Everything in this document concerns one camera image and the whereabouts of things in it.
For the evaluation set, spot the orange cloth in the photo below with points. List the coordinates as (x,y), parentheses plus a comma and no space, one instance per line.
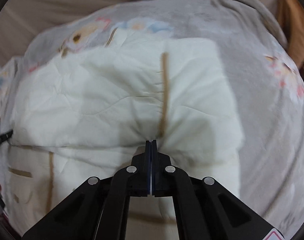
(290,15)

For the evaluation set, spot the cream quilted padded garment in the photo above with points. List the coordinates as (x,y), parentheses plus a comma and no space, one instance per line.
(88,113)

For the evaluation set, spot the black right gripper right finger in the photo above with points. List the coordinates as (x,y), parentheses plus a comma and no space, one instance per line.
(167,180)

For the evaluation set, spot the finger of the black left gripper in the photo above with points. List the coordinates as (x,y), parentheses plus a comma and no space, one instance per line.
(6,136)

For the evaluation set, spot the grey floral fleece blanket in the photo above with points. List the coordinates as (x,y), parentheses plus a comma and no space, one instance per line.
(265,81)

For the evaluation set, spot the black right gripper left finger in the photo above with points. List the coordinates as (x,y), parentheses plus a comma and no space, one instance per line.
(134,180)

